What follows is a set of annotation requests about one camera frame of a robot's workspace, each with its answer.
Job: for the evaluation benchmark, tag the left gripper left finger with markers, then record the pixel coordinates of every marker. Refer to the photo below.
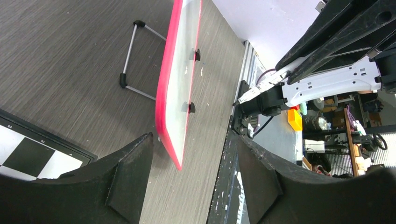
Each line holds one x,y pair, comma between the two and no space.
109,191

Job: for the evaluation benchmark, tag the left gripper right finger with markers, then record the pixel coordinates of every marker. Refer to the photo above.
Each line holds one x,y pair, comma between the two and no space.
278,191

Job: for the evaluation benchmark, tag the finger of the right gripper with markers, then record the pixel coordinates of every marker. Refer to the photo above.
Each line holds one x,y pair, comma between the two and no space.
373,28
331,19

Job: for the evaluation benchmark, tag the black white chessboard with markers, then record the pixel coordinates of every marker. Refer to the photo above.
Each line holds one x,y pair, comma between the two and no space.
28,152

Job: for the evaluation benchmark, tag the black white marker pen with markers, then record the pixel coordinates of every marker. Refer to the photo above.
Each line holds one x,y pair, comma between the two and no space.
263,86

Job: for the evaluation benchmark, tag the pink framed whiteboard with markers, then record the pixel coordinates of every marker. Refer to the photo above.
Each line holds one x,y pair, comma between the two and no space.
173,96

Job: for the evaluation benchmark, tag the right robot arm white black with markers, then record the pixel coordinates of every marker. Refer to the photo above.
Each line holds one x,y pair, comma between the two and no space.
376,71

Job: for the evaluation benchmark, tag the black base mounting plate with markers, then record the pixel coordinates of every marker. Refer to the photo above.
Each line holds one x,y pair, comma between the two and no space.
228,203

